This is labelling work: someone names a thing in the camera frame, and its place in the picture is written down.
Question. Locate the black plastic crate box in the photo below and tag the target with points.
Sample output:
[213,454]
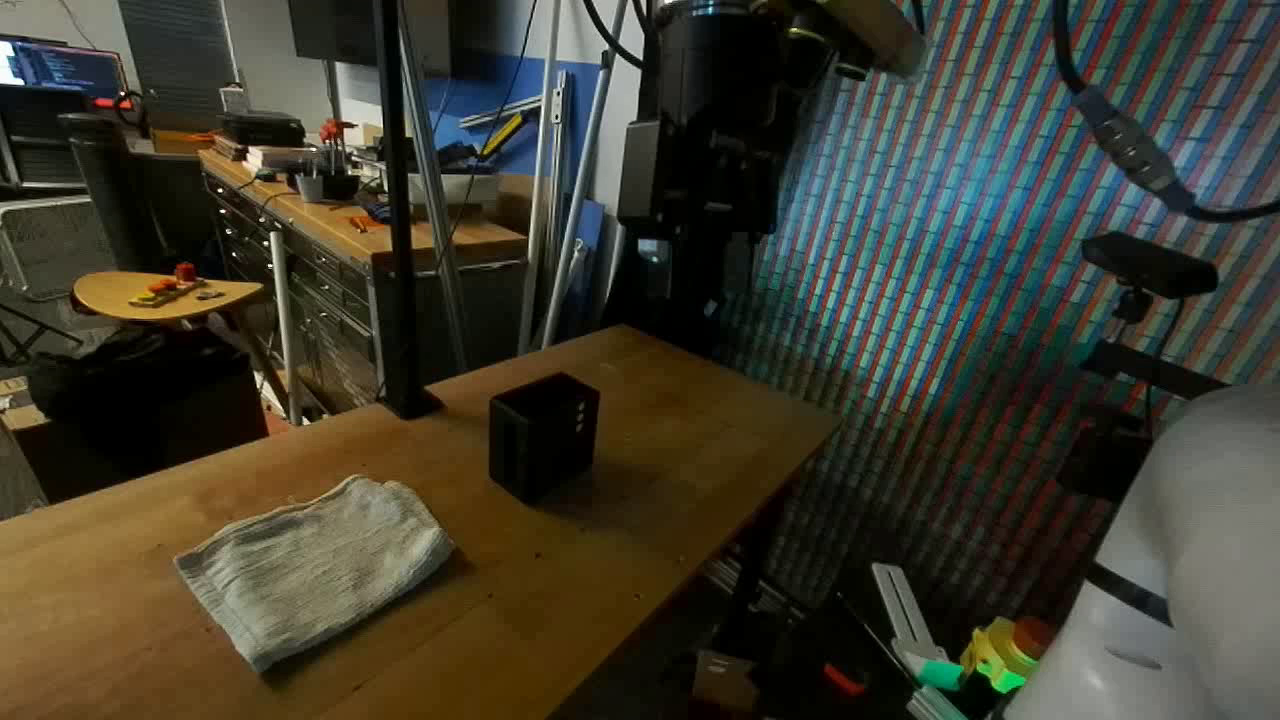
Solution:
[543,433]

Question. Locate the light grey cloth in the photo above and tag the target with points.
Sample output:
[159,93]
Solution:
[303,574]

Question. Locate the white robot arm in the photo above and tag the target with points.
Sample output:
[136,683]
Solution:
[1180,606]

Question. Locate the black vertical pole stand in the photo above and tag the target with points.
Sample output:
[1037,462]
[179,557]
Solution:
[405,388]

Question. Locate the black equipment column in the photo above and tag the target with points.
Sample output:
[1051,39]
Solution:
[726,88]

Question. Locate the wooden top drawer cabinet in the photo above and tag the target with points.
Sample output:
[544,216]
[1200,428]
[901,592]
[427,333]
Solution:
[331,280]

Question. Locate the green yellow toy pile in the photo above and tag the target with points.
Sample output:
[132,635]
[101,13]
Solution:
[987,674]

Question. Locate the black bin under stool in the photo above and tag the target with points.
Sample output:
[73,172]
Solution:
[149,399]

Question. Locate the round wooden stool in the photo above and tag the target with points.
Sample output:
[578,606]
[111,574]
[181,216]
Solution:
[159,297]

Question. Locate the black camera on stand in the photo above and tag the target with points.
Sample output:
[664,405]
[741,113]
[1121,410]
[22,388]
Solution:
[1148,265]

